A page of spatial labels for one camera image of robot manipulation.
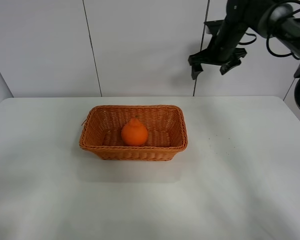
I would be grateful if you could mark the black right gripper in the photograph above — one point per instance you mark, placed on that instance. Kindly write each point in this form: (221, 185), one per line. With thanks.
(240, 16)

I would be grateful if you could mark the orange with stem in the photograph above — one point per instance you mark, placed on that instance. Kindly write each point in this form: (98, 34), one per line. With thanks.
(134, 133)

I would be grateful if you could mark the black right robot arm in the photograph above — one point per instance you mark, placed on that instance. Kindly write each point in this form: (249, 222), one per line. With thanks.
(273, 20)

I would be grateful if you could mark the orange wicker basket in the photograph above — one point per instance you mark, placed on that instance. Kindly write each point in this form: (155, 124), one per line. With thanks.
(167, 134)

